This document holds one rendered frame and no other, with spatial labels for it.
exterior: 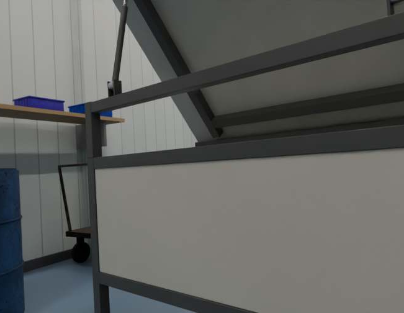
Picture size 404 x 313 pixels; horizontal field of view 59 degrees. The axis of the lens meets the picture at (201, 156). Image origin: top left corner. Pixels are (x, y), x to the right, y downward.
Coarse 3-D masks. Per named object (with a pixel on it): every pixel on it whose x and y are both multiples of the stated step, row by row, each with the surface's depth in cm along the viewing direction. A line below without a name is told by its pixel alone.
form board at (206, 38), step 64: (128, 0) 138; (192, 0) 125; (256, 0) 114; (320, 0) 105; (384, 0) 97; (192, 64) 144; (320, 64) 118; (384, 64) 108; (192, 128) 170; (256, 128) 151
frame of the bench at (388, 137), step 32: (384, 128) 65; (96, 160) 125; (128, 160) 113; (160, 160) 104; (192, 160) 95; (96, 224) 126; (96, 256) 126; (96, 288) 126; (128, 288) 114; (160, 288) 105
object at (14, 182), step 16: (0, 176) 181; (16, 176) 194; (0, 192) 180; (16, 192) 193; (0, 208) 180; (16, 208) 192; (0, 224) 179; (16, 224) 191; (0, 240) 179; (16, 240) 190; (0, 256) 178; (16, 256) 189; (0, 272) 177; (16, 272) 188; (0, 288) 177; (16, 288) 187; (0, 304) 176; (16, 304) 186
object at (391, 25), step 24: (360, 24) 67; (384, 24) 64; (288, 48) 77; (312, 48) 73; (336, 48) 70; (360, 48) 70; (216, 72) 90; (240, 72) 85; (264, 72) 84; (120, 96) 116; (144, 96) 108; (168, 96) 106; (96, 120) 128; (96, 144) 128
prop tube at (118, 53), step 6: (126, 6) 125; (126, 12) 125; (120, 18) 124; (126, 18) 125; (120, 24) 124; (120, 30) 123; (120, 36) 123; (120, 42) 123; (120, 48) 122; (120, 54) 122; (120, 60) 122; (114, 66) 121; (114, 72) 120; (114, 78) 120; (108, 84) 120
